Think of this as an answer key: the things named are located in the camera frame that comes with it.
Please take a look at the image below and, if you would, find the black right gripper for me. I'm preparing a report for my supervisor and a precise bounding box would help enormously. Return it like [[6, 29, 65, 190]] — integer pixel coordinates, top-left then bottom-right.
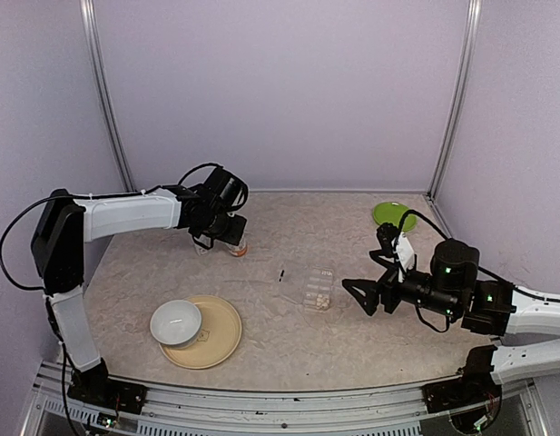
[[342, 249, 462, 319]]

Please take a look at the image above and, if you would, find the orange pill bottle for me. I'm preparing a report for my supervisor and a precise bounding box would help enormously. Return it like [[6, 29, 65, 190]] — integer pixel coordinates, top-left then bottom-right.
[[227, 241, 248, 257]]

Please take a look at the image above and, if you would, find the clear plastic pill organizer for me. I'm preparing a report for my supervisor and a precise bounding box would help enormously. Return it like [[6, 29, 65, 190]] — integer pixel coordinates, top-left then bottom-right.
[[278, 263, 334, 312]]

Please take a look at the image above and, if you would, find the white pill bottle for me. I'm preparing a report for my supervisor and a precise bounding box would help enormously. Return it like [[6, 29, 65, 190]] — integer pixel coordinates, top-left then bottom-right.
[[194, 242, 212, 256]]

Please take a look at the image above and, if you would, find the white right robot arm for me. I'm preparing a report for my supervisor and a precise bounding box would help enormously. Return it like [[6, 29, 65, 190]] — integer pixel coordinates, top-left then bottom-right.
[[342, 239, 560, 403]]

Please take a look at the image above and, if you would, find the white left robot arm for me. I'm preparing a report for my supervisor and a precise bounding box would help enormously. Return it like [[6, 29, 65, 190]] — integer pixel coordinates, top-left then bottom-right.
[[30, 164, 250, 404]]

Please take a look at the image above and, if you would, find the green plastic plate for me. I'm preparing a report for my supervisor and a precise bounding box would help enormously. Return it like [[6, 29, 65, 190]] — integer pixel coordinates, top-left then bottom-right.
[[372, 202, 418, 232]]

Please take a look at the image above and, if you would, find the beige round plate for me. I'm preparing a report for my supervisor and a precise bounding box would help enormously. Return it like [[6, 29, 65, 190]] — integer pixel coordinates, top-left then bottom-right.
[[159, 295, 242, 370]]

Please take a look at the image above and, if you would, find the white ceramic bowl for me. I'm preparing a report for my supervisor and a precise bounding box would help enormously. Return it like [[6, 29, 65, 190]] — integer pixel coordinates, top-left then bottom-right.
[[149, 300, 202, 348]]

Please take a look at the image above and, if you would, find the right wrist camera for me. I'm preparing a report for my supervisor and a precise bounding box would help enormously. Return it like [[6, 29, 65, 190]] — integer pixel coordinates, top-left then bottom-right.
[[376, 223, 417, 273]]

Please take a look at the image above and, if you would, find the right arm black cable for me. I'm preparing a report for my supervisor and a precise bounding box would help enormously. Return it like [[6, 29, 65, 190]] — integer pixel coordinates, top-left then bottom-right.
[[397, 208, 453, 242]]

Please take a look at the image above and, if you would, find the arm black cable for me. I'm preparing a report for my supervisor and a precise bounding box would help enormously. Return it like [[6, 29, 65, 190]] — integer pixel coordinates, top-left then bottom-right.
[[397, 208, 453, 242], [0, 194, 81, 292]]

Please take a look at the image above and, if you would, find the aluminium front rail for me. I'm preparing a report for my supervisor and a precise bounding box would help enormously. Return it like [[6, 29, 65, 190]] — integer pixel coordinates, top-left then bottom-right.
[[18, 362, 551, 435]]

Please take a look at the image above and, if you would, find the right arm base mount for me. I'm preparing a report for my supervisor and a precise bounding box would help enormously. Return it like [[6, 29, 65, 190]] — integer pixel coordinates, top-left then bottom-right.
[[422, 362, 503, 414]]

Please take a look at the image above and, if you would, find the right aluminium corner post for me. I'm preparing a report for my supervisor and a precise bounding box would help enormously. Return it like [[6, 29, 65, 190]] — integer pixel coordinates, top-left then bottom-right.
[[427, 0, 483, 203]]

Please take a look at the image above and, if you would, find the aluminium corner post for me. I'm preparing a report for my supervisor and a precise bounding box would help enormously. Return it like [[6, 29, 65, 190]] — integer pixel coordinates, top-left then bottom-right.
[[427, 0, 483, 203], [80, 0, 136, 192]]

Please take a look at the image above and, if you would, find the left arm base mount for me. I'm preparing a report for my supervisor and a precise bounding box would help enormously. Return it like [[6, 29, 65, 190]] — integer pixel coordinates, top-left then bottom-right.
[[67, 372, 147, 414]]

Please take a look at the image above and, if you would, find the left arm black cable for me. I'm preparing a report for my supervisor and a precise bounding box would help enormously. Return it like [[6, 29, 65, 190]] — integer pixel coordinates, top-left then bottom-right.
[[0, 194, 81, 292]]

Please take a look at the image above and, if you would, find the left aluminium corner post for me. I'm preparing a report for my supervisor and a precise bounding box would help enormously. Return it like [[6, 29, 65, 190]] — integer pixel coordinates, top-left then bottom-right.
[[80, 0, 136, 192]]

